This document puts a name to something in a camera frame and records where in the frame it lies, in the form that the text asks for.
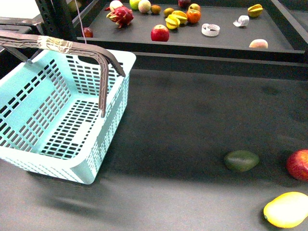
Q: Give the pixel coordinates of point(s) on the light blue plastic basket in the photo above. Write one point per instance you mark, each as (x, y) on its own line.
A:
(50, 122)

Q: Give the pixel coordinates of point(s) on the yellow mango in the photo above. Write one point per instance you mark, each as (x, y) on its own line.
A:
(287, 210)

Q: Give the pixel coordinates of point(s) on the red apple on upper tray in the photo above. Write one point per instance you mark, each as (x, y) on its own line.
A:
(160, 33)

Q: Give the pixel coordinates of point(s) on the yellow starfruit front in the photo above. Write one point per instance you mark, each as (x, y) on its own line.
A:
(172, 22)

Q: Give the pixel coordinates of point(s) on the yellow starfruit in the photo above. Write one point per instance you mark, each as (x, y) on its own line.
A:
(255, 11)
(180, 15)
(172, 22)

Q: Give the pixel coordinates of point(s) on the green avocado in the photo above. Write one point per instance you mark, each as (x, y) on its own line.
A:
(241, 160)

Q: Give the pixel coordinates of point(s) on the white tape roll near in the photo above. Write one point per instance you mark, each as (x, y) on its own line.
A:
(210, 30)

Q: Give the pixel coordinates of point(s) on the white tape roll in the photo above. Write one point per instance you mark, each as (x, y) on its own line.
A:
(242, 21)
(210, 30)

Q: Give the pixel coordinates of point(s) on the yellow starfruit behind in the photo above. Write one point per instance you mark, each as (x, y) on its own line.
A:
(180, 15)

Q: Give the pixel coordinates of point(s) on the pink dragon fruit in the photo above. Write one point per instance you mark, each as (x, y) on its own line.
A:
(121, 16)

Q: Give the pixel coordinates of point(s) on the brown yellow small fruit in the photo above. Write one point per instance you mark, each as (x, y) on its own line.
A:
(168, 11)

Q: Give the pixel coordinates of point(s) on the small red plum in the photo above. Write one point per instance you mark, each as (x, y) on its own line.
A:
(88, 32)

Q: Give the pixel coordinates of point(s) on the brown kiwi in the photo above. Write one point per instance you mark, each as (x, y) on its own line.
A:
(155, 9)

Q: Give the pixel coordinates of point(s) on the orange persimmon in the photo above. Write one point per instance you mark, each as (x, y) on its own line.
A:
(193, 16)

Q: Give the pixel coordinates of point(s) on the pale round melon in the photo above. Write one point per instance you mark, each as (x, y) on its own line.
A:
(144, 6)

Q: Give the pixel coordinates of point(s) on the green apple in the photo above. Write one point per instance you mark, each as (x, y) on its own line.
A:
(134, 4)

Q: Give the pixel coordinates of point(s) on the red yellow peach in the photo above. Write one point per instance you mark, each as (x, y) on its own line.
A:
(194, 7)

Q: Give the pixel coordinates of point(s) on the white round fruit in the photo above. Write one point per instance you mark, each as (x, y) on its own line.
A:
(115, 4)

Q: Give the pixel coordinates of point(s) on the black upper fruit tray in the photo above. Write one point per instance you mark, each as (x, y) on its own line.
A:
(287, 39)

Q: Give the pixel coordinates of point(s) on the pale peach at tray edge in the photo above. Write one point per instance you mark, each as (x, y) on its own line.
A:
(259, 43)

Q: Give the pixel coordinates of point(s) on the white tape roll far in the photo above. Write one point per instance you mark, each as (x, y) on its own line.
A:
(242, 21)

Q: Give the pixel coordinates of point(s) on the yellow starfruit far right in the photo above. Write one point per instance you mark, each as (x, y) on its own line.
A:
(255, 11)

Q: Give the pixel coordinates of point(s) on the red apple on lower shelf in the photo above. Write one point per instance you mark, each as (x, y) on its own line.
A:
(297, 165)

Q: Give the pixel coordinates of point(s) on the black metal shelf post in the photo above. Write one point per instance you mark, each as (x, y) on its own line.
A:
(57, 19)

